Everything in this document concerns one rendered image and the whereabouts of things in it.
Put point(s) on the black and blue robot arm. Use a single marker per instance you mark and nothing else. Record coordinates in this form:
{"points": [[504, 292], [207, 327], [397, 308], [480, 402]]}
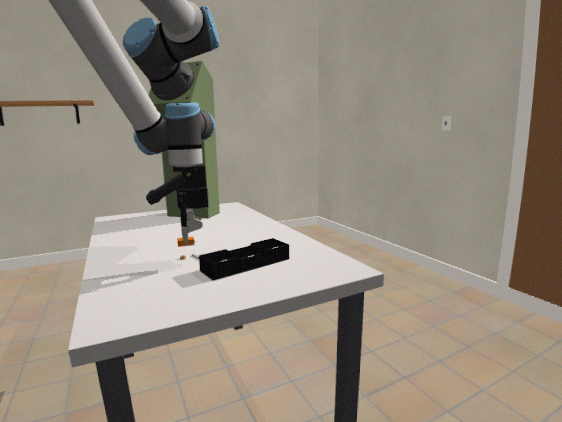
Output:
{"points": [[191, 32]]}

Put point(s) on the orange rectangular block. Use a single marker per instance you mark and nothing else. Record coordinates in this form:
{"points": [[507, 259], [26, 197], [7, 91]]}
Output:
{"points": [[182, 243]]}

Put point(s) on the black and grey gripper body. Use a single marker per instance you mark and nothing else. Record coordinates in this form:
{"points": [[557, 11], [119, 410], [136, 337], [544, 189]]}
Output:
{"points": [[195, 187]]}

